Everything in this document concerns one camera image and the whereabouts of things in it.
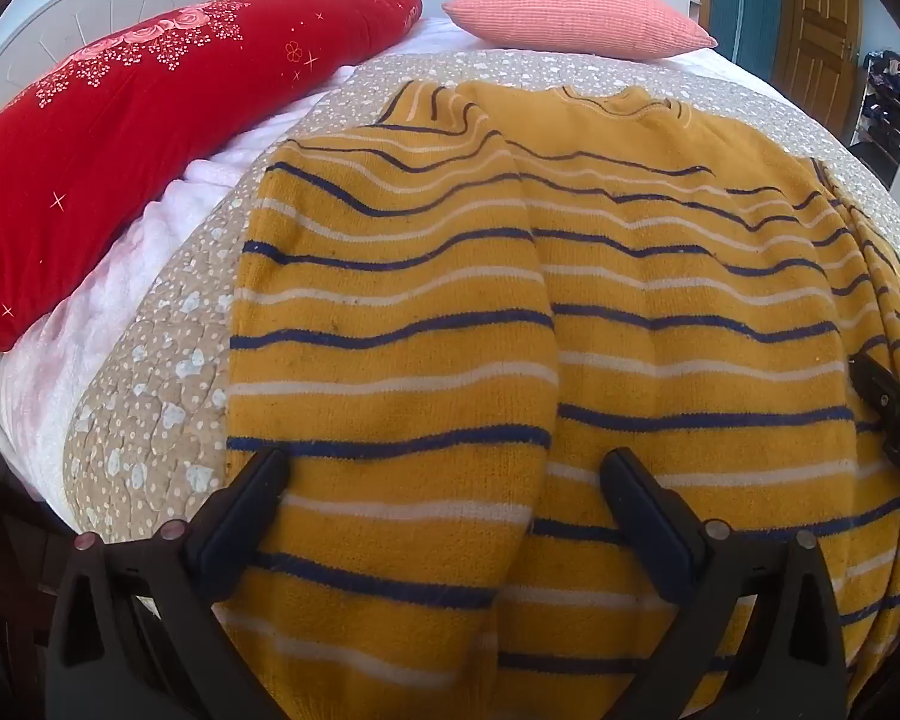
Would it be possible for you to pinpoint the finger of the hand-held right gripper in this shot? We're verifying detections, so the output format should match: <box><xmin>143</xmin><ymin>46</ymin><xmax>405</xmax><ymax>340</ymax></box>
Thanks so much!
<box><xmin>847</xmin><ymin>351</ymin><xmax>900</xmax><ymax>421</ymax></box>

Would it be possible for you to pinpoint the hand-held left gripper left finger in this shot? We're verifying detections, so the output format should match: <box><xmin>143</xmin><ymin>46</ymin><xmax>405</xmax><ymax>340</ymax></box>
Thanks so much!
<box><xmin>45</xmin><ymin>448</ymin><xmax>293</xmax><ymax>720</ymax></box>

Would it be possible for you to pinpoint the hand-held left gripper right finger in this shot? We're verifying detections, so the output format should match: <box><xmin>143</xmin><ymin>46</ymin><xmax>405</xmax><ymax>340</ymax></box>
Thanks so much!
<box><xmin>598</xmin><ymin>448</ymin><xmax>848</xmax><ymax>720</ymax></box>

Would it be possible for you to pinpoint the yellow striped sweater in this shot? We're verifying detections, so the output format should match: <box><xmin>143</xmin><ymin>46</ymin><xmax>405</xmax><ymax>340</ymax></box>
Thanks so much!
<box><xmin>221</xmin><ymin>79</ymin><xmax>900</xmax><ymax>720</ymax></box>

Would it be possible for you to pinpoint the cluttered clothes rack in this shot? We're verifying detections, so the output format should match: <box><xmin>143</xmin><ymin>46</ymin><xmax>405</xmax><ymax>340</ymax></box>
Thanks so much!
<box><xmin>851</xmin><ymin>49</ymin><xmax>900</xmax><ymax>181</ymax></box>

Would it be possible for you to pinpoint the beige dotted quilt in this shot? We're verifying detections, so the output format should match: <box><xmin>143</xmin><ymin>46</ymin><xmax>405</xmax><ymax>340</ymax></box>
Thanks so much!
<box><xmin>64</xmin><ymin>49</ymin><xmax>900</xmax><ymax>545</ymax></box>

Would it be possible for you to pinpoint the white pink bedsheet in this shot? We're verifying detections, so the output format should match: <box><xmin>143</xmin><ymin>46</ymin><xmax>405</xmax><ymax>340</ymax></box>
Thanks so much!
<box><xmin>0</xmin><ymin>11</ymin><xmax>721</xmax><ymax>533</ymax></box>

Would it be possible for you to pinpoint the wooden panel door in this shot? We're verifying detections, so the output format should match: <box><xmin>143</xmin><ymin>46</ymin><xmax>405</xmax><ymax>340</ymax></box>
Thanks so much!
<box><xmin>776</xmin><ymin>0</ymin><xmax>867</xmax><ymax>132</ymax></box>

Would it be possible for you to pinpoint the long red floral pillow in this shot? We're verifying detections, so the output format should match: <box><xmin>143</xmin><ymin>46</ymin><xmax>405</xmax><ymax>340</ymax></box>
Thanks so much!
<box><xmin>0</xmin><ymin>0</ymin><xmax>423</xmax><ymax>370</ymax></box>

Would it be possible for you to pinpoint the teal door curtain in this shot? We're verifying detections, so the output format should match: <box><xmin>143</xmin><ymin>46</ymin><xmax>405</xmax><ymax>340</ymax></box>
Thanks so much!
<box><xmin>709</xmin><ymin>0</ymin><xmax>785</xmax><ymax>87</ymax></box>

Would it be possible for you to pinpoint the pink square pillow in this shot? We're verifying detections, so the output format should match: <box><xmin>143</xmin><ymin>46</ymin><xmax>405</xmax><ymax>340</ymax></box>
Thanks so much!
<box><xmin>441</xmin><ymin>0</ymin><xmax>719</xmax><ymax>61</ymax></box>

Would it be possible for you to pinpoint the grey rounded headboard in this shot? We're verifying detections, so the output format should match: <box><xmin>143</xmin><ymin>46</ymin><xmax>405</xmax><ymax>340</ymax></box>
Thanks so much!
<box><xmin>0</xmin><ymin>0</ymin><xmax>211</xmax><ymax>140</ymax></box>

